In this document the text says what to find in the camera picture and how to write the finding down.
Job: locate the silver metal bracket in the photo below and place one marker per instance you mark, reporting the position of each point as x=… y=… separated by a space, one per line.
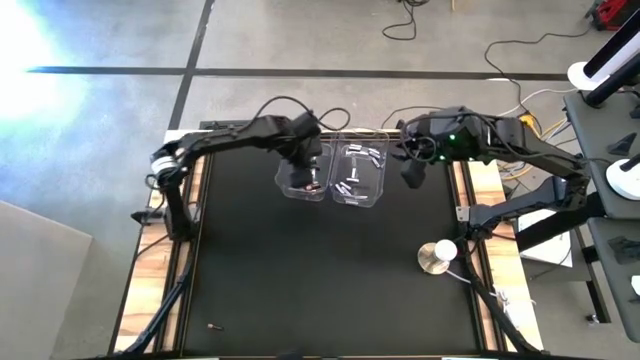
x=462 y=214

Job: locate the red tool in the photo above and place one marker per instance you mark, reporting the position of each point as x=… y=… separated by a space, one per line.
x=612 y=12

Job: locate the white globe lamp brass base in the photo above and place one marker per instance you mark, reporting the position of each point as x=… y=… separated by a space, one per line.
x=445 y=249

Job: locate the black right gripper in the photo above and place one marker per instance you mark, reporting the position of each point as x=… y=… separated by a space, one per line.
x=420 y=140

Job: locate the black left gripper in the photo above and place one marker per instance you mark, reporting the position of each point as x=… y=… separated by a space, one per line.
x=306 y=140

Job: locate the black beam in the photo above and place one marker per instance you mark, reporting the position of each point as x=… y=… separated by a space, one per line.
x=560 y=227

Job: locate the white sheet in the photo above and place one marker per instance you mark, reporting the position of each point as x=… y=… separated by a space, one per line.
x=547 y=245

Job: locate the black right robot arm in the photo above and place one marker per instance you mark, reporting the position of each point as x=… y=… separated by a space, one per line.
x=530 y=145

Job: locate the black copper-top battery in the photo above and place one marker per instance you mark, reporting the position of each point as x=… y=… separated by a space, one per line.
x=216 y=327
x=312 y=187

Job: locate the grey side table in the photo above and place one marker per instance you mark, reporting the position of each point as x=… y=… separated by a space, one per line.
x=595 y=150

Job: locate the white round-base stand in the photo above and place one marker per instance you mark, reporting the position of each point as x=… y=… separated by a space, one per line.
x=622 y=180
x=582 y=75

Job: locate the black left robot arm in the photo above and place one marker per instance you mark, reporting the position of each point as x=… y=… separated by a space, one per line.
x=225 y=137

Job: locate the clear plastic bin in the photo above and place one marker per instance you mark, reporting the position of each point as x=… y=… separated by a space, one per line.
x=367 y=180
x=326 y=191

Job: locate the grey board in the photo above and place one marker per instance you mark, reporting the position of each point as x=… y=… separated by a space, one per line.
x=40 y=290

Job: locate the black aluminium table frame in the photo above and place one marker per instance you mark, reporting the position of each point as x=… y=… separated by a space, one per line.
x=177 y=325

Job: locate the small black object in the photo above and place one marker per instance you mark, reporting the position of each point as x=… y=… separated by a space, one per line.
x=622 y=145
x=626 y=250

